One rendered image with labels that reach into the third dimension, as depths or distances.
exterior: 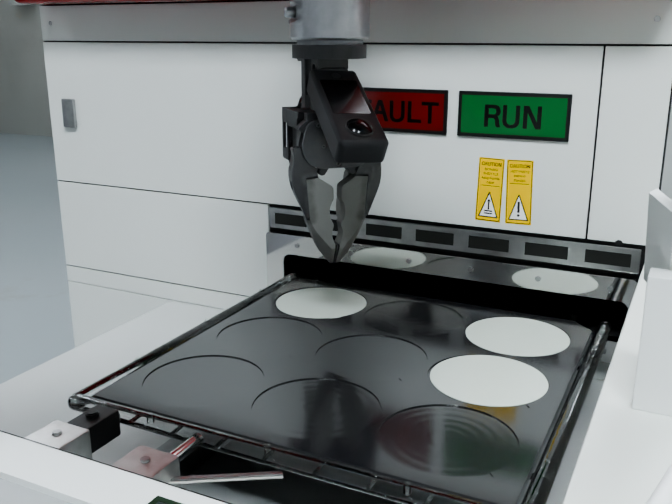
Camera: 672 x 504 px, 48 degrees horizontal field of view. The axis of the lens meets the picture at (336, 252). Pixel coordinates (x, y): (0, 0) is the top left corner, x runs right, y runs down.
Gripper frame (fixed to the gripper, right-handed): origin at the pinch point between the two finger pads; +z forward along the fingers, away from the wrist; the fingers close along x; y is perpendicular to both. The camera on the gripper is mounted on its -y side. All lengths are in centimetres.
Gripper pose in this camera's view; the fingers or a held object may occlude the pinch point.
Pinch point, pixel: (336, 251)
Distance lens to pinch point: 75.3
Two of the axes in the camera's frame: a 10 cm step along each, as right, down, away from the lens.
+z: 0.0, 9.6, 2.8
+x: -9.5, 0.9, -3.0
